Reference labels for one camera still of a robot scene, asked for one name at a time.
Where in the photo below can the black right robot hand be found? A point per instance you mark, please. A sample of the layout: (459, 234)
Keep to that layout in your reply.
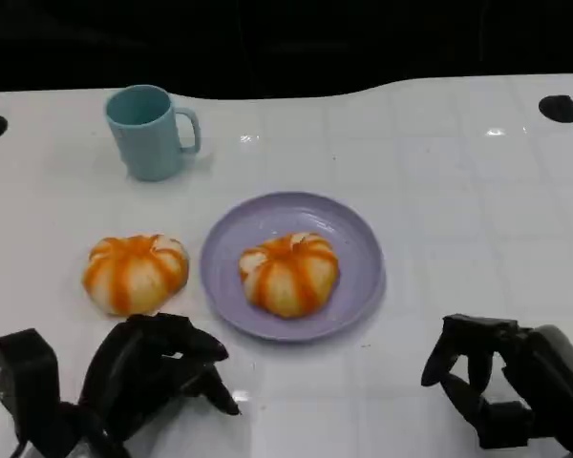
(549, 377)

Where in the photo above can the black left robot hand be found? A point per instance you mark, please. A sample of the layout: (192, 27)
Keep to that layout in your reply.
(133, 367)

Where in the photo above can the orange and white bread roll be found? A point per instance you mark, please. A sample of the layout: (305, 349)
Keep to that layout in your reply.
(289, 276)
(133, 274)

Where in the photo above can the pale green mug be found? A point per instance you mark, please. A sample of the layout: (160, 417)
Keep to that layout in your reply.
(145, 143)

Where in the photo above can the lilac plate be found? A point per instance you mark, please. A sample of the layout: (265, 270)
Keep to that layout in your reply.
(353, 248)

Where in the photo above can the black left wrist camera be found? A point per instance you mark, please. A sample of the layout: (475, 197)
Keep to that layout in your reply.
(24, 372)

